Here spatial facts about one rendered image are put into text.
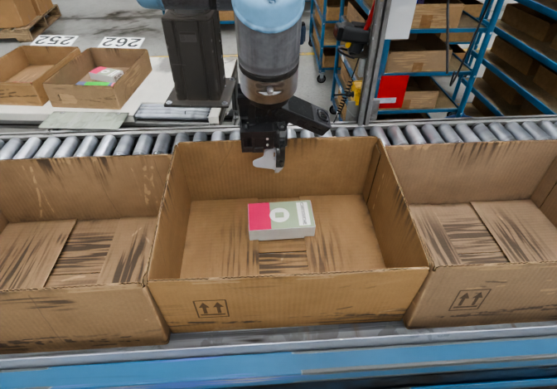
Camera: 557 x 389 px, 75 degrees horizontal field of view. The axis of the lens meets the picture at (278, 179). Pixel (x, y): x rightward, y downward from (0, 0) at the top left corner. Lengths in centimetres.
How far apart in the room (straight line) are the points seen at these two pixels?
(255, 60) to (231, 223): 37
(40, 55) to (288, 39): 173
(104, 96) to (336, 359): 128
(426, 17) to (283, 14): 139
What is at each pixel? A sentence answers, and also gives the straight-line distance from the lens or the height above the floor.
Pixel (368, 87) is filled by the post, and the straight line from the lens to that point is 132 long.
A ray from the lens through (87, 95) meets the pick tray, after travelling 161.
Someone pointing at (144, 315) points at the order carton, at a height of 97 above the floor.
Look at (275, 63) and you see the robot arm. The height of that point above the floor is 126.
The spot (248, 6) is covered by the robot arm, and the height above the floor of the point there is 134.
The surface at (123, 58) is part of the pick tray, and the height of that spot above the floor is 80.
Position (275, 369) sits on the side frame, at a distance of 59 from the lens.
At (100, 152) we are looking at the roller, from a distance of 135.
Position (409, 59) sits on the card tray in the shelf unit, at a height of 80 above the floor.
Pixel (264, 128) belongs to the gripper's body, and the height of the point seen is 113.
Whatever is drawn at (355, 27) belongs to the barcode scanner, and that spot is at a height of 108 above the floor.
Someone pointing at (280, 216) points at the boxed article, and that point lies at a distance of 72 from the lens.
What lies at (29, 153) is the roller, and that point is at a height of 74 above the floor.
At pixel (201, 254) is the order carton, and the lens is 73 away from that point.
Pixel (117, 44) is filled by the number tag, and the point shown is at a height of 86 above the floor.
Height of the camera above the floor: 146
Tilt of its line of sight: 40 degrees down
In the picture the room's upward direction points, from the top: straight up
